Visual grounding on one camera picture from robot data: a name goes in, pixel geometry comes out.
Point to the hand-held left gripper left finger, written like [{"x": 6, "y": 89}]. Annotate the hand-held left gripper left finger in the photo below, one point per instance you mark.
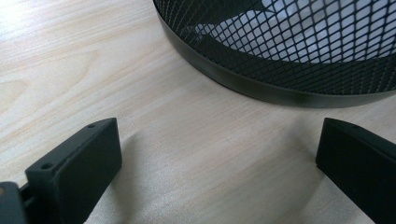
[{"x": 74, "y": 174}]

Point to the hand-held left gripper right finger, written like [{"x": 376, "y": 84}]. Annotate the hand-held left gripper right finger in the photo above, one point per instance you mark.
[{"x": 361, "y": 165}]

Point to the white paper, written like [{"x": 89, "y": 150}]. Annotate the white paper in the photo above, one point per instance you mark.
[{"x": 311, "y": 34}]

